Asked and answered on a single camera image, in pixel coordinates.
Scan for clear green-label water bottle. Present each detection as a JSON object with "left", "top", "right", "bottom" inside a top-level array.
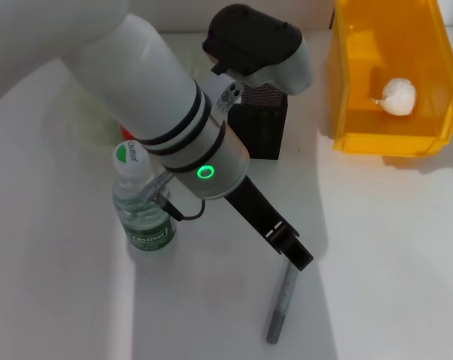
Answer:
[{"left": 112, "top": 140, "right": 178, "bottom": 260}]

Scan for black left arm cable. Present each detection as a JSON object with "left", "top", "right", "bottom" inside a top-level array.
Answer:
[{"left": 154, "top": 194, "right": 207, "bottom": 224}]

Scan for black mesh pen holder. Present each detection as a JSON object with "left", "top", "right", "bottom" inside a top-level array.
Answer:
[{"left": 226, "top": 82, "right": 290, "bottom": 161}]

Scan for yellow plastic bin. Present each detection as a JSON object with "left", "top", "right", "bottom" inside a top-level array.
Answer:
[{"left": 326, "top": 0, "right": 453, "bottom": 158}]

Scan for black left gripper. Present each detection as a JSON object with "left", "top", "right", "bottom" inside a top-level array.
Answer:
[{"left": 223, "top": 178, "right": 315, "bottom": 272}]

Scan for grey marker pen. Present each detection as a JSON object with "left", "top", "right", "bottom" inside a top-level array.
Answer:
[{"left": 265, "top": 262, "right": 302, "bottom": 345}]

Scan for white paper ball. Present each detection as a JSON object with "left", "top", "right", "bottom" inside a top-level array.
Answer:
[{"left": 370, "top": 77, "right": 418, "bottom": 116}]

